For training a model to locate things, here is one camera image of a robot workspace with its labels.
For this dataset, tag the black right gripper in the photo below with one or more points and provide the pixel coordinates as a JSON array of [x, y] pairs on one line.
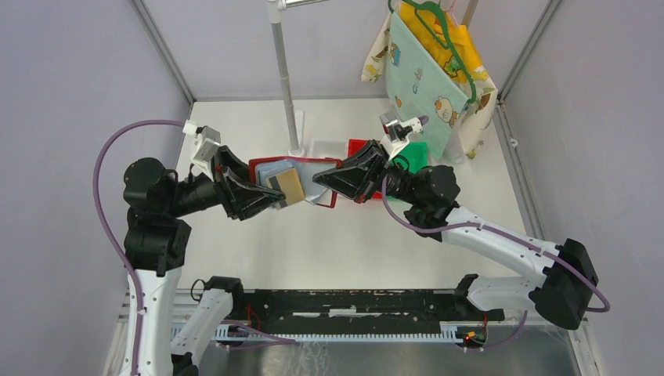
[[360, 174]]

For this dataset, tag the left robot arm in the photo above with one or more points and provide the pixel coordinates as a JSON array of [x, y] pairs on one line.
[[155, 247]]

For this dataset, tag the gold credit card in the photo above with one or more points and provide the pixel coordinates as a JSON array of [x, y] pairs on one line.
[[287, 182]]

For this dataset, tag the white stand base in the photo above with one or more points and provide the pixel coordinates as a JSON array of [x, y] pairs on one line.
[[299, 121]]

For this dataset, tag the green plastic bin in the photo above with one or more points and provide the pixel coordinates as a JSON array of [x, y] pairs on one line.
[[413, 157]]

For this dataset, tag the silver stand pole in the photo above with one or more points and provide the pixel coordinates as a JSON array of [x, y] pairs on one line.
[[275, 9]]

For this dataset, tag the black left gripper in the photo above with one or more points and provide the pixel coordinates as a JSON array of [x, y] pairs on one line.
[[239, 199]]

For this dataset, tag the green clothes hanger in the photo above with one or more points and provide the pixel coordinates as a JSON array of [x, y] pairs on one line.
[[448, 36]]

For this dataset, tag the yellow garment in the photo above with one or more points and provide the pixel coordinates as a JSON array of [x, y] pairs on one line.
[[443, 39]]

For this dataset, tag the mint cartoon cloth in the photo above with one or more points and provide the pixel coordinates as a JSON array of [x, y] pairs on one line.
[[418, 86]]

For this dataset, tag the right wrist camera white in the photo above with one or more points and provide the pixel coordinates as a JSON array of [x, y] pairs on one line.
[[397, 133]]

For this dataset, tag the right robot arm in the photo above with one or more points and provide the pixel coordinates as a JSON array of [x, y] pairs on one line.
[[558, 281]]

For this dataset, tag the red leather card holder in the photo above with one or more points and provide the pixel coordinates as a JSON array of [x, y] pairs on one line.
[[264, 168]]

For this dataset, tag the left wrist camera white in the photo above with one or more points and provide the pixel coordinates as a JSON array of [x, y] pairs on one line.
[[206, 142]]

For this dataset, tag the white plastic bin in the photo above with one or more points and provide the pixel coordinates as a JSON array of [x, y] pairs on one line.
[[328, 149]]

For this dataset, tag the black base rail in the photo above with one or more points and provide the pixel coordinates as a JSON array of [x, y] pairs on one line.
[[328, 312]]

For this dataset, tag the cream cartoon cloth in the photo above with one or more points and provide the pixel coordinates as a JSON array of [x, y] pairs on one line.
[[464, 67]]

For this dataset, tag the red plastic bin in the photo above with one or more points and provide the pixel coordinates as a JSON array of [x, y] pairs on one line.
[[358, 148]]

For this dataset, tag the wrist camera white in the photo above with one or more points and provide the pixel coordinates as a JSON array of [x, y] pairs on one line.
[[206, 142], [397, 133]]

